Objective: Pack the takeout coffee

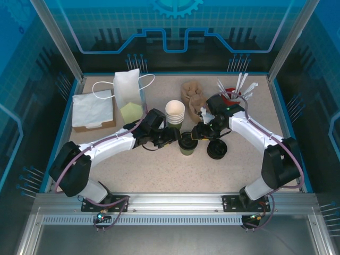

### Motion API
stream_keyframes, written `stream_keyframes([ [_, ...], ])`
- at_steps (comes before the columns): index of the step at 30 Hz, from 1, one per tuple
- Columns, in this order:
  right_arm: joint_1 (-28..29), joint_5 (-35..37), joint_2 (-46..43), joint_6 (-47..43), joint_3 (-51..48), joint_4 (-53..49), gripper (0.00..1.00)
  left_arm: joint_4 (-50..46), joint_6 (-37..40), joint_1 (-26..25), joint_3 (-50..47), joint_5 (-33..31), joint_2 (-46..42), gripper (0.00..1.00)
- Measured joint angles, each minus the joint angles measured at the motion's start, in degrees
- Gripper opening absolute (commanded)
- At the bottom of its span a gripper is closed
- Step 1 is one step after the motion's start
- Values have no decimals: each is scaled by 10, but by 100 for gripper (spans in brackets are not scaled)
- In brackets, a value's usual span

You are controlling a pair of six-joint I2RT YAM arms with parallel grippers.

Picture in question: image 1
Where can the green coffee cup black lid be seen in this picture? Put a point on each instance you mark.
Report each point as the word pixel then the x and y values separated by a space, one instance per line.
pixel 188 148

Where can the brown pulp cup carrier stack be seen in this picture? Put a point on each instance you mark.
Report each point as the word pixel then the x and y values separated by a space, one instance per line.
pixel 194 98

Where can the white paper takeout bag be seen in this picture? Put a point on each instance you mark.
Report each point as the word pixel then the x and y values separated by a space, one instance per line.
pixel 127 87

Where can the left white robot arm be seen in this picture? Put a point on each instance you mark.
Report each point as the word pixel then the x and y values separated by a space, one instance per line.
pixel 111 144

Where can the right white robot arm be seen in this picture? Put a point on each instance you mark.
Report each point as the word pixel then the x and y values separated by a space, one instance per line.
pixel 255 130

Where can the stack of paper cups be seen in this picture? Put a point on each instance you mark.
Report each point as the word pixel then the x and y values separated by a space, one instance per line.
pixel 174 117

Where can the stack of black lids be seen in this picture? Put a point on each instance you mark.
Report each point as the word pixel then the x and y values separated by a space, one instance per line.
pixel 217 150

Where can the red straw holder cup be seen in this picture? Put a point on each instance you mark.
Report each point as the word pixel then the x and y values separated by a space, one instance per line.
pixel 233 99

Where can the white wrapped straw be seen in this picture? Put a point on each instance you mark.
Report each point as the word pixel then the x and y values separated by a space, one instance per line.
pixel 245 79
pixel 222 87
pixel 221 91
pixel 239 79
pixel 248 94
pixel 252 87

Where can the small LED connector board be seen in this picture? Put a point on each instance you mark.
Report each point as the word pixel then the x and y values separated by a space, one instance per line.
pixel 101 216
pixel 255 217

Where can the steel bottom tray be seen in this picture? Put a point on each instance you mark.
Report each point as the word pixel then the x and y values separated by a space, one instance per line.
pixel 170 241

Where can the aluminium mounting rail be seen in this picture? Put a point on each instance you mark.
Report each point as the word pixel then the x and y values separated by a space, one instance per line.
pixel 172 202

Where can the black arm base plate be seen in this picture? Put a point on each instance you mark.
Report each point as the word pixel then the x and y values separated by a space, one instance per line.
pixel 118 200
pixel 229 203

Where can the aluminium frame post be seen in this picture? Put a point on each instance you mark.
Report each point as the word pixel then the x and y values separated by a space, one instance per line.
pixel 63 42
pixel 288 42

